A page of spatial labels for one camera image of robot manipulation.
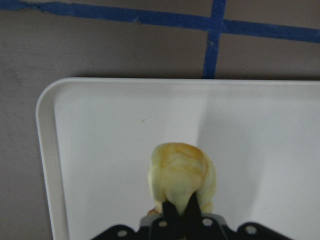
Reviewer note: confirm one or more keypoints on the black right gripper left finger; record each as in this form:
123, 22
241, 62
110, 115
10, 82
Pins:
169, 193

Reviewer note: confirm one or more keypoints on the yellow bread loaf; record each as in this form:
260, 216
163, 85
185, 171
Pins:
189, 169

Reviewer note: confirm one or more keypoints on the white rectangular tray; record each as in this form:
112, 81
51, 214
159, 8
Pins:
97, 134

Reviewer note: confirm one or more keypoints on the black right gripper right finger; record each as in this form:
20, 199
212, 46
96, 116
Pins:
193, 208

